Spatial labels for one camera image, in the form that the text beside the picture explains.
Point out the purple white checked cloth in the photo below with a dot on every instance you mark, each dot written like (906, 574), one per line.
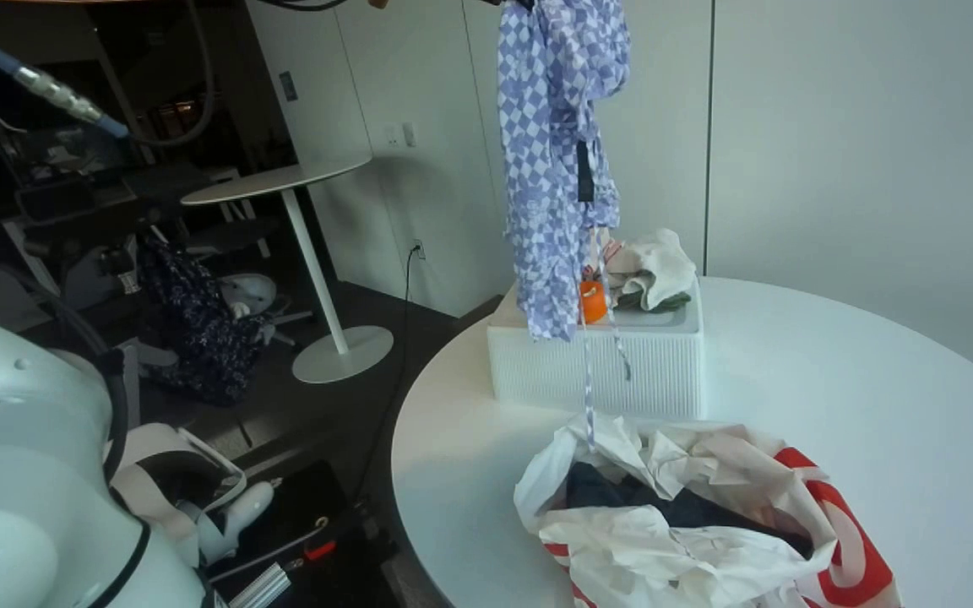
(549, 171)

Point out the dark blue cloth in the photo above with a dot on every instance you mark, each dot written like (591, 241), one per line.
(624, 495)

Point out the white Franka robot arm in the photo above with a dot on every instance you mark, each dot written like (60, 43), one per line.
(26, 474)

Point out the white plastic box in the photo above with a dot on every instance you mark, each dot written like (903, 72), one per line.
(598, 377)

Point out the red and white plastic bag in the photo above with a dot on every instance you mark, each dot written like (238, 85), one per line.
(668, 561)

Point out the pale pink cloth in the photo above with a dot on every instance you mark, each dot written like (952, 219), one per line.
(653, 272)

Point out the small round white side table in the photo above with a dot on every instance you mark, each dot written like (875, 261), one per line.
(286, 180)

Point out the dark patterned fabric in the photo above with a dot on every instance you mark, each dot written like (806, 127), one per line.
(204, 326)

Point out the grey blue cylinder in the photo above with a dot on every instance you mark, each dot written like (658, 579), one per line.
(51, 89)

